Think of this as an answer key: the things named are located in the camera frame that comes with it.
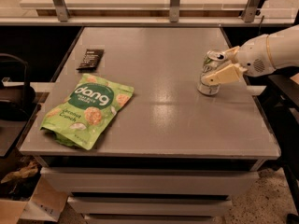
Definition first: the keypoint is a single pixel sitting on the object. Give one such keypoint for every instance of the black snack bar wrapper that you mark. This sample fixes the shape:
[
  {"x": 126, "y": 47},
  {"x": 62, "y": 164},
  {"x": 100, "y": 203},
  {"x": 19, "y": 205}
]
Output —
[{"x": 91, "y": 59}]

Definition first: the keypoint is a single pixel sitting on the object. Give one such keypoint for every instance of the white drawer cabinet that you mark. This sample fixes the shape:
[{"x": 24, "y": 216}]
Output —
[{"x": 157, "y": 190}]

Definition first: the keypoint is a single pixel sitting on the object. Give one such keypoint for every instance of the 7up soda can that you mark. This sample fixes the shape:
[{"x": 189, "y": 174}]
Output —
[{"x": 212, "y": 61}]

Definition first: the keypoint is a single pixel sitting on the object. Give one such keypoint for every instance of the left metal bracket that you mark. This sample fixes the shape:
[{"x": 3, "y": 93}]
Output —
[{"x": 61, "y": 10}]

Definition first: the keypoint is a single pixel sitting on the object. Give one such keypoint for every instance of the right metal bracket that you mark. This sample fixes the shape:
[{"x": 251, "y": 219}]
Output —
[{"x": 249, "y": 13}]

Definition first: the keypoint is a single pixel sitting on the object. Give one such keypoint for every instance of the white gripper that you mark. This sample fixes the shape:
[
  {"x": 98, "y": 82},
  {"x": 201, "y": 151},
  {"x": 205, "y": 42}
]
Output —
[{"x": 253, "y": 57}]

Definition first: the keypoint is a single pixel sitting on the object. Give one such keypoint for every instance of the metal bracket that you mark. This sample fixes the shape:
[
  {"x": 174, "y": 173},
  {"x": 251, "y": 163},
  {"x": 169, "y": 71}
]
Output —
[
  {"x": 249, "y": 13},
  {"x": 61, "y": 10},
  {"x": 174, "y": 10}
]

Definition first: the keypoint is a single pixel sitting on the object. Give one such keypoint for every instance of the crumpled brown paper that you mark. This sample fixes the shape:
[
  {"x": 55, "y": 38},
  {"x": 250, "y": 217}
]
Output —
[{"x": 25, "y": 170}]

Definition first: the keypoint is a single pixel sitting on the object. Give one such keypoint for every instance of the middle metal bracket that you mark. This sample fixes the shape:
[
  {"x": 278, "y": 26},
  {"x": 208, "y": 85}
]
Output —
[{"x": 174, "y": 10}]

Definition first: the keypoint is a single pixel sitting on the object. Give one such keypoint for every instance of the cardboard box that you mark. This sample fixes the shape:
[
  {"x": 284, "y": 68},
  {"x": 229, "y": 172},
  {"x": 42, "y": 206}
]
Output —
[{"x": 45, "y": 204}]

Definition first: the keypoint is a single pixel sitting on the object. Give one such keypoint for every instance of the white shelf rail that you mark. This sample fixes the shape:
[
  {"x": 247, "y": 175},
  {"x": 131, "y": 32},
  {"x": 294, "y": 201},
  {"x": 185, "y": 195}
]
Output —
[{"x": 145, "y": 22}]

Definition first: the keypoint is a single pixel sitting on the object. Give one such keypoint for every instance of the black chair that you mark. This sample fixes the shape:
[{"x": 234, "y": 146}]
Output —
[{"x": 17, "y": 104}]

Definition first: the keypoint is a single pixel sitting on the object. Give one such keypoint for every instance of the green rice chip bag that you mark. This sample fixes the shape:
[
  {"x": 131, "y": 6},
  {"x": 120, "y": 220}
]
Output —
[{"x": 85, "y": 113}]

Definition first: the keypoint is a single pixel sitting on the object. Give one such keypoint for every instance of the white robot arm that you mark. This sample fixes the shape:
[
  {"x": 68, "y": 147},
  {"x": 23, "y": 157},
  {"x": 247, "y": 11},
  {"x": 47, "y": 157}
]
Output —
[{"x": 283, "y": 48}]

